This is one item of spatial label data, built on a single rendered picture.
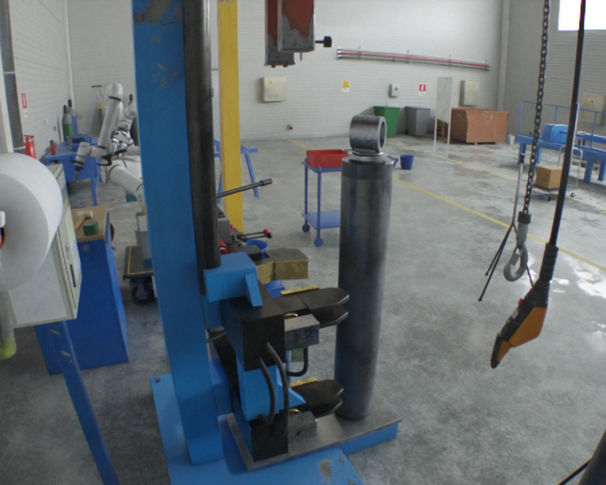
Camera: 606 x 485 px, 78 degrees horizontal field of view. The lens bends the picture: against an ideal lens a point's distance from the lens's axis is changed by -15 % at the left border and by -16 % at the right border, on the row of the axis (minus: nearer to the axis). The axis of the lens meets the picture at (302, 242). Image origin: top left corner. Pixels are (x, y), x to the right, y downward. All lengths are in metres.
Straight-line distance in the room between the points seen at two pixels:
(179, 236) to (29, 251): 0.71
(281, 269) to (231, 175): 2.36
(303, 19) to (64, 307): 1.11
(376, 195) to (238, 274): 0.64
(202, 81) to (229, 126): 2.82
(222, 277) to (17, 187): 0.78
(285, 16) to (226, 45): 2.77
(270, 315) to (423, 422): 1.45
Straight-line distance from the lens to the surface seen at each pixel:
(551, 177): 8.03
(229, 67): 4.14
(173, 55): 1.46
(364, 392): 2.24
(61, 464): 2.59
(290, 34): 1.39
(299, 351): 2.23
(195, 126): 1.37
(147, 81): 1.45
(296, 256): 2.03
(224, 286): 1.49
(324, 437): 2.26
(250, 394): 1.61
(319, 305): 1.61
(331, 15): 13.81
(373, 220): 1.78
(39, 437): 2.80
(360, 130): 1.73
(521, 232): 1.27
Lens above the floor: 1.80
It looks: 21 degrees down
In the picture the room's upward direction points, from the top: straight up
